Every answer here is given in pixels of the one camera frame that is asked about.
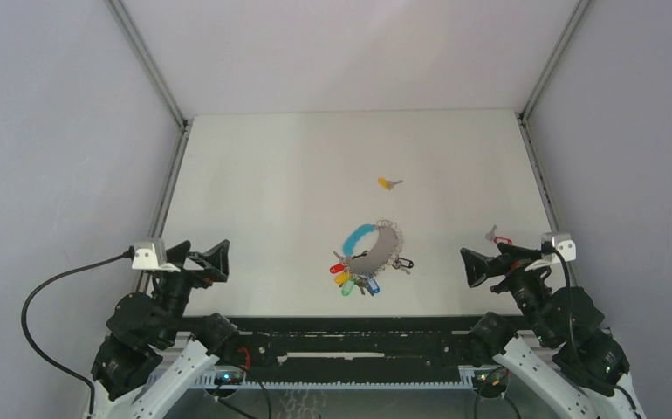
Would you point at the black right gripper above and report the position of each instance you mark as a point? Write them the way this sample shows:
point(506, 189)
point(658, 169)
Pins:
point(479, 266)

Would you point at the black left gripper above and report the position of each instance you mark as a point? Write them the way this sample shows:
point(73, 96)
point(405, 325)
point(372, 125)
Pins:
point(215, 262)

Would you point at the red tagged key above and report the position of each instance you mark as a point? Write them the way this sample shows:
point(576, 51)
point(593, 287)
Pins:
point(492, 236)
point(337, 268)

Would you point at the black tagged key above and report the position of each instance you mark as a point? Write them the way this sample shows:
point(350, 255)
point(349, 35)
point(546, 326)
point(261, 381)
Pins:
point(403, 264)

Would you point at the blue tagged key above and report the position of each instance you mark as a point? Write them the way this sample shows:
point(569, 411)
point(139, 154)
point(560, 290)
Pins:
point(372, 286)

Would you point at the yellow tagged key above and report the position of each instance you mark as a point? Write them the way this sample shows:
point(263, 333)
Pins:
point(342, 278)
point(388, 184)

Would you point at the green tagged key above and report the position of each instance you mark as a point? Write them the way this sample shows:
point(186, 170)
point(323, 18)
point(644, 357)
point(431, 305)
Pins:
point(347, 287)

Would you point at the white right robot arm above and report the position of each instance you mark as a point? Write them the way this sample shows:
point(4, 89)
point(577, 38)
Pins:
point(589, 376)

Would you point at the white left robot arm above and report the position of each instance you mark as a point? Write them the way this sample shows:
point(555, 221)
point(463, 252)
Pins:
point(153, 351)

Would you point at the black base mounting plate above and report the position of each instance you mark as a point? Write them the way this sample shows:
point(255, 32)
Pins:
point(551, 333)

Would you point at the right green led board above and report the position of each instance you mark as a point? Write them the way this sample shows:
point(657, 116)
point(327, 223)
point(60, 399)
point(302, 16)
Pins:
point(491, 378)

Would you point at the green led board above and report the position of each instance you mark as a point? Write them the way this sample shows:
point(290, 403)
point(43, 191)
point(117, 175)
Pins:
point(228, 379)
point(491, 378)

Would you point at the left green led board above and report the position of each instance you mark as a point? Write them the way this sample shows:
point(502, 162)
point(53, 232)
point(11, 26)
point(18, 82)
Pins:
point(228, 379)

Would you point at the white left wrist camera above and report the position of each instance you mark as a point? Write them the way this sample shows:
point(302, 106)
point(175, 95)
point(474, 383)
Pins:
point(150, 255)

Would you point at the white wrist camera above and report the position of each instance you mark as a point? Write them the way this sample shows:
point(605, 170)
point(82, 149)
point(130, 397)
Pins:
point(150, 255)
point(556, 248)

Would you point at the left aluminium table rail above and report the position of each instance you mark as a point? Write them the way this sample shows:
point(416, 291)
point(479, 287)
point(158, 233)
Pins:
point(148, 281)

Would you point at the aluminium table rail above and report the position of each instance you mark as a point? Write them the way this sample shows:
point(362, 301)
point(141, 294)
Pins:
point(148, 281)
point(553, 219)

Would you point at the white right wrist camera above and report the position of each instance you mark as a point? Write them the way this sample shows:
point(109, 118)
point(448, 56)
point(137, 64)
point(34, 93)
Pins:
point(556, 248)

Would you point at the white comb cable duct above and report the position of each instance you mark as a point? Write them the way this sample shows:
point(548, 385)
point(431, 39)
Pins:
point(457, 379)

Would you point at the right aluminium table rail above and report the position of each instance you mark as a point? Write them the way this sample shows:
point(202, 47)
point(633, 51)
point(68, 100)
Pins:
point(553, 219)

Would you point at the left aluminium frame post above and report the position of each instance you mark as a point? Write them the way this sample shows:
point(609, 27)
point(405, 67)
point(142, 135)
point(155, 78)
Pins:
point(138, 46)

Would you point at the aluminium frame post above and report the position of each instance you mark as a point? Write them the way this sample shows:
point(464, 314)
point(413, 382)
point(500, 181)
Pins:
point(572, 25)
point(138, 46)

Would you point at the right aluminium frame post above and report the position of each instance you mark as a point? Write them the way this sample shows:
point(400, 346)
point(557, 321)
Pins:
point(572, 25)

